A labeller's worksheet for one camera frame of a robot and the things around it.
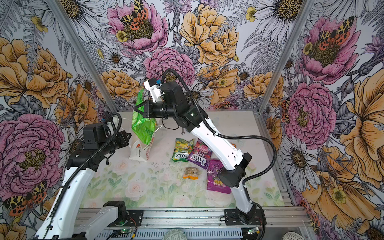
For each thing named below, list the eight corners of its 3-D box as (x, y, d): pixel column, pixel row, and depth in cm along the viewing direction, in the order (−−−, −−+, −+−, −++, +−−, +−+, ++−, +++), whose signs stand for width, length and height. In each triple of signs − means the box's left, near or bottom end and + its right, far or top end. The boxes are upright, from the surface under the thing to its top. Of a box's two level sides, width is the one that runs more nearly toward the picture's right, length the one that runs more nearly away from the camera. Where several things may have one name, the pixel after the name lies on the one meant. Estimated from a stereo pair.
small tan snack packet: (183, 179, 89) (182, 177, 86) (183, 169, 93) (183, 167, 90) (198, 179, 89) (198, 177, 86) (198, 169, 93) (198, 167, 90)
